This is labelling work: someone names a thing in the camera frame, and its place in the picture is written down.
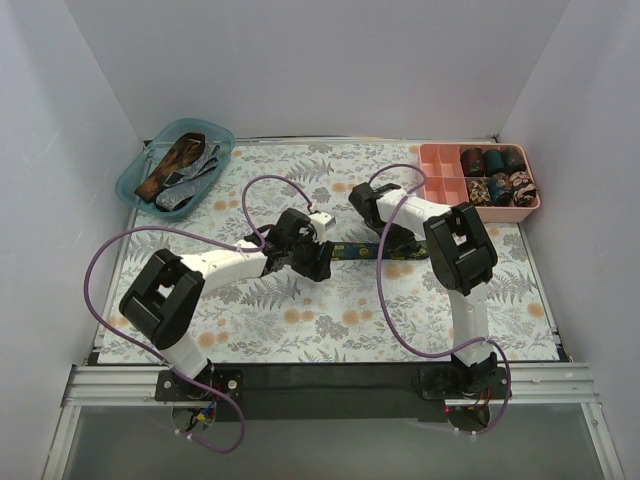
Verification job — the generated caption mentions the navy yellow floral tie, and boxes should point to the navy yellow floral tie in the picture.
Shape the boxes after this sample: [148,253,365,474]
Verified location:
[331,240,429,261]

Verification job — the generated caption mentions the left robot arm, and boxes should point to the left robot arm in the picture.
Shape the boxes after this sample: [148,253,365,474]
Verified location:
[119,208,335,400]

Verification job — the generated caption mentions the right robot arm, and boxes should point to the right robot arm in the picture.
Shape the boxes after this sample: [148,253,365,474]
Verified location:
[349,183,498,398]

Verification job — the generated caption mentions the floral table mat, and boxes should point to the floral table mat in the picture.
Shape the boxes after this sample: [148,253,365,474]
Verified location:
[98,142,558,364]

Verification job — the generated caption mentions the grey patterned tie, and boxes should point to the grey patterned tie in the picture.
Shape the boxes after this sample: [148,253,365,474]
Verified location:
[153,143,221,212]

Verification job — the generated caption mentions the dark red rolled tie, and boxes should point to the dark red rolled tie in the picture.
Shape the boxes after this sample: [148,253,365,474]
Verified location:
[460,147,486,177]

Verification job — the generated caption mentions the brown orange tie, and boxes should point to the brown orange tie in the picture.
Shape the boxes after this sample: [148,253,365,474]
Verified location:
[135,132,206,203]

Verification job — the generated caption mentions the navy patterned rolled tie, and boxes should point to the navy patterned rolled tie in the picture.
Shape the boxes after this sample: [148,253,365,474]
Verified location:
[488,172,512,207]

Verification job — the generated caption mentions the pink compartment tray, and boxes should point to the pink compartment tray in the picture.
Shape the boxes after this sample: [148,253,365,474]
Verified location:
[418,143,541,223]

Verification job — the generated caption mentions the teal rolled tie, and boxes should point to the teal rolled tie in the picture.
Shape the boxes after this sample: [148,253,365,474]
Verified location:
[483,149,506,176]

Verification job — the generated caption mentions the teal plastic bin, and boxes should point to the teal plastic bin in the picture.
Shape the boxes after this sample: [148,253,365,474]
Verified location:
[115,118,235,221]

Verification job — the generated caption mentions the black pink floral rolled tie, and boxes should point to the black pink floral rolled tie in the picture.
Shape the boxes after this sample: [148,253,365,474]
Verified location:
[509,171,537,207]

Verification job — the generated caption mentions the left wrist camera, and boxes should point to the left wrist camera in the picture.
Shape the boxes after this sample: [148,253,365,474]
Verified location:
[308,211,336,244]

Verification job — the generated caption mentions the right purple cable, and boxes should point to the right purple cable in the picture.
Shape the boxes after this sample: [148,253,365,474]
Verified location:
[369,163,512,438]

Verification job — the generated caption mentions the purple cable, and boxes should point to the purple cable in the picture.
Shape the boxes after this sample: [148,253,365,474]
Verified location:
[369,163,512,438]
[83,175,316,455]

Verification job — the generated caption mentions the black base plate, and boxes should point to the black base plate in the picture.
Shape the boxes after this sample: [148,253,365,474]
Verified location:
[154,363,511,424]

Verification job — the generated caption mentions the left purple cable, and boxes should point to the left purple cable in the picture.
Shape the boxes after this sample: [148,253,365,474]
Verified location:
[83,175,316,455]

